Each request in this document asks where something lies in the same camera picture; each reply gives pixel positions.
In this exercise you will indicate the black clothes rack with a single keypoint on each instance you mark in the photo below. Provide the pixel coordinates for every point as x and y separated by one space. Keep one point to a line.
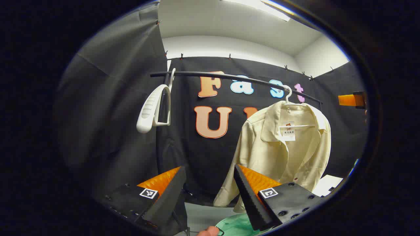
229 76

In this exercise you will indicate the green laundry hamper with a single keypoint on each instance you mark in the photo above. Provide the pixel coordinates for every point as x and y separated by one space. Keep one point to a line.
234 226

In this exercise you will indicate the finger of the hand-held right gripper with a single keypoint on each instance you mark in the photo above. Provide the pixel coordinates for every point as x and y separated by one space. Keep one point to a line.
347 100

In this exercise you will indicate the ceiling light panel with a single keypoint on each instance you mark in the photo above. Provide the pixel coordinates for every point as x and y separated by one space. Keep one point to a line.
262 7

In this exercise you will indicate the white box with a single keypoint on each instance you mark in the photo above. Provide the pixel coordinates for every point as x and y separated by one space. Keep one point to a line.
328 184

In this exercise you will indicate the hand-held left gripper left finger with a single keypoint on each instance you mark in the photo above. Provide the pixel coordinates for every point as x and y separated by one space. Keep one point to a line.
170 196

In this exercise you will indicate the cream collared shirt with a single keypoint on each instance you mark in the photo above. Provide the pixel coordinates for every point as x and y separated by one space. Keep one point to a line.
262 154

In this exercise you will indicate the white plastic hanger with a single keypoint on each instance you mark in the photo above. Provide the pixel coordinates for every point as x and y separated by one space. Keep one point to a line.
149 109
287 95

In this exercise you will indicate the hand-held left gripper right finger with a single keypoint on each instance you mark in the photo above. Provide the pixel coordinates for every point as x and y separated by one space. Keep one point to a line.
249 200

